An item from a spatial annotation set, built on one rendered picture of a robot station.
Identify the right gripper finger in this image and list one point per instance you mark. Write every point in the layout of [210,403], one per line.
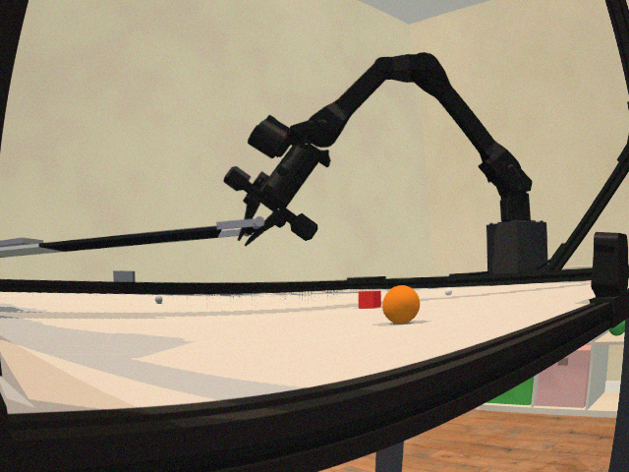
[252,209]
[270,222]

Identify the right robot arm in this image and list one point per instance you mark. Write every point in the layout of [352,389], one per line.
[273,138]

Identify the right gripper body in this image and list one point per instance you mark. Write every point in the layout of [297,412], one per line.
[282,185]

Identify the orange ball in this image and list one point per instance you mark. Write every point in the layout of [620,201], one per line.
[401,304]

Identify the red cube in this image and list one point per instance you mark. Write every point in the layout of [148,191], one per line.
[369,299]

